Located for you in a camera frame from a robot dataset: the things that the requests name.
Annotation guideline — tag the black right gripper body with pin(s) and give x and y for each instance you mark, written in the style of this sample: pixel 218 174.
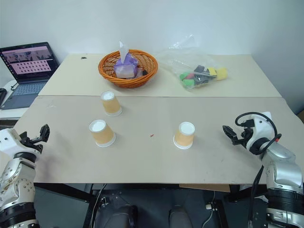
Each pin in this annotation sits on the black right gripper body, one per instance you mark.
pixel 245 139

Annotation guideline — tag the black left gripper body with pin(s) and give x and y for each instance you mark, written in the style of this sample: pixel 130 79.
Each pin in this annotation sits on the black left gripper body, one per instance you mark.
pixel 34 146

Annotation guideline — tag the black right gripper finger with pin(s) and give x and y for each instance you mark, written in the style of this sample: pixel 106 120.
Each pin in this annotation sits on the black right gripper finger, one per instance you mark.
pixel 231 135

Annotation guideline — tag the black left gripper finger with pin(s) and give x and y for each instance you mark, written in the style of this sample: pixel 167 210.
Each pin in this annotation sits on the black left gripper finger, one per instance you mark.
pixel 45 133
pixel 25 138

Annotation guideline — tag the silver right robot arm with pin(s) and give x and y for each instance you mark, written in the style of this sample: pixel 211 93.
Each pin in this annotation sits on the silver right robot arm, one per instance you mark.
pixel 285 166

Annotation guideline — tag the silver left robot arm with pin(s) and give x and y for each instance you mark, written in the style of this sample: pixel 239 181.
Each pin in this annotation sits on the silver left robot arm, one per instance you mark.
pixel 14 180

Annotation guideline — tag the orange paper cup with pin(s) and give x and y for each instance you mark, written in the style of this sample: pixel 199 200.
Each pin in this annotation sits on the orange paper cup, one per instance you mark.
pixel 184 139
pixel 110 105
pixel 103 135

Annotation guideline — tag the yellow foam cylinder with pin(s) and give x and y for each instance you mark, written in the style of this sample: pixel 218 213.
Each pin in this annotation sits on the yellow foam cylinder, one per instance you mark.
pixel 222 74

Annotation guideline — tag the grey laptop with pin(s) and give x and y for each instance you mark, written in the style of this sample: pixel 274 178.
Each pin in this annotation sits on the grey laptop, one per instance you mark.
pixel 26 71

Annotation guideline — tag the black blocks in bag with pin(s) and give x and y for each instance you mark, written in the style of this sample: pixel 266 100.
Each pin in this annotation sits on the black blocks in bag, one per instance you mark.
pixel 200 77

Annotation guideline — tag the yellow and black block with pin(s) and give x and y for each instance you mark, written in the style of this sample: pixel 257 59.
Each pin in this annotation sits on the yellow and black block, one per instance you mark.
pixel 212 72

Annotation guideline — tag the green foam pieces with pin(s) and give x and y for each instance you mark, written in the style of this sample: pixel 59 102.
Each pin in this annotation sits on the green foam pieces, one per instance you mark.
pixel 186 80

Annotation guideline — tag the clear plastic bag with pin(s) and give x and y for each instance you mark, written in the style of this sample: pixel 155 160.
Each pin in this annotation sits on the clear plastic bag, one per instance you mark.
pixel 173 64

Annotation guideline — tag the orange wicker basket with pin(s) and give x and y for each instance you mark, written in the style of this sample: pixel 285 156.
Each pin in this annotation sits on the orange wicker basket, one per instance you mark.
pixel 129 82

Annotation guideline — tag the purple tissue pack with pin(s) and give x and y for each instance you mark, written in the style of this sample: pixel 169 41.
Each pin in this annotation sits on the purple tissue pack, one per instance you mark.
pixel 124 69

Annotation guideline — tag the small pink packet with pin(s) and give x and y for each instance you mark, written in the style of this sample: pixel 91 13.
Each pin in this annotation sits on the small pink packet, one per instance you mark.
pixel 140 72

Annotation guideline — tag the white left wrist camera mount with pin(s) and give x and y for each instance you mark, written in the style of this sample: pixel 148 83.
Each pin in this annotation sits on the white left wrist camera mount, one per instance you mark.
pixel 8 141

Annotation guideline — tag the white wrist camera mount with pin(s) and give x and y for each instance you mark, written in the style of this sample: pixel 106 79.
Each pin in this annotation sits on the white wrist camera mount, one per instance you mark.
pixel 262 129
pixel 8 141

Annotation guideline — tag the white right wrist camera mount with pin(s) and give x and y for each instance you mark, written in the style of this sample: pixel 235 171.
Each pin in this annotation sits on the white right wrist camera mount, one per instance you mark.
pixel 262 129

